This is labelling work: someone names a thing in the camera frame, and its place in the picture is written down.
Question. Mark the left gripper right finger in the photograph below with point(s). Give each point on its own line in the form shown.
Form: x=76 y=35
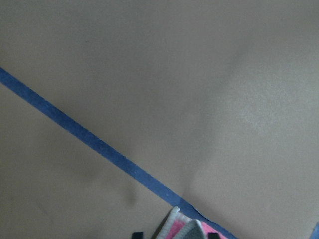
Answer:
x=212 y=235

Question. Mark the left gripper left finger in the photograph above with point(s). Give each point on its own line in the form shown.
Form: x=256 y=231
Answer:
x=138 y=235

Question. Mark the pink towel with white trim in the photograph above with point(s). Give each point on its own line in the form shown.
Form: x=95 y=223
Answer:
x=179 y=226

